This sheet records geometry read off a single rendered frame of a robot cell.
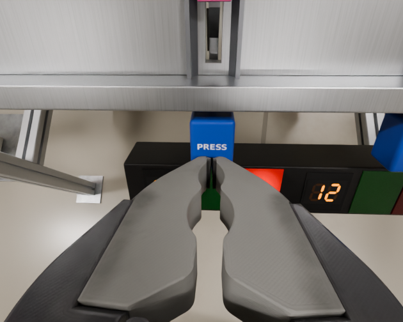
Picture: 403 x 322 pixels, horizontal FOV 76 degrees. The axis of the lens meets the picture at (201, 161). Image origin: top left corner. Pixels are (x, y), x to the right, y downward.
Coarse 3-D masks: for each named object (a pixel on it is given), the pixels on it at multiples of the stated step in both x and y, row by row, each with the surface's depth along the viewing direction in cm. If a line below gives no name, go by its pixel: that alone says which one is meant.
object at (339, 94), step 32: (0, 96) 12; (32, 96) 12; (64, 96) 12; (96, 96) 12; (128, 96) 12; (160, 96) 12; (192, 96) 12; (224, 96) 12; (256, 96) 12; (288, 96) 11; (320, 96) 11; (352, 96) 11; (384, 96) 11
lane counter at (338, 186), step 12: (312, 180) 17; (324, 180) 17; (336, 180) 17; (348, 180) 17; (312, 192) 18; (324, 192) 18; (336, 192) 18; (312, 204) 18; (324, 204) 18; (336, 204) 18
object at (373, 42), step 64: (0, 0) 12; (64, 0) 12; (128, 0) 12; (192, 0) 11; (256, 0) 12; (320, 0) 11; (384, 0) 11; (0, 64) 13; (64, 64) 13; (128, 64) 13; (192, 64) 13; (256, 64) 13; (320, 64) 13; (384, 64) 13
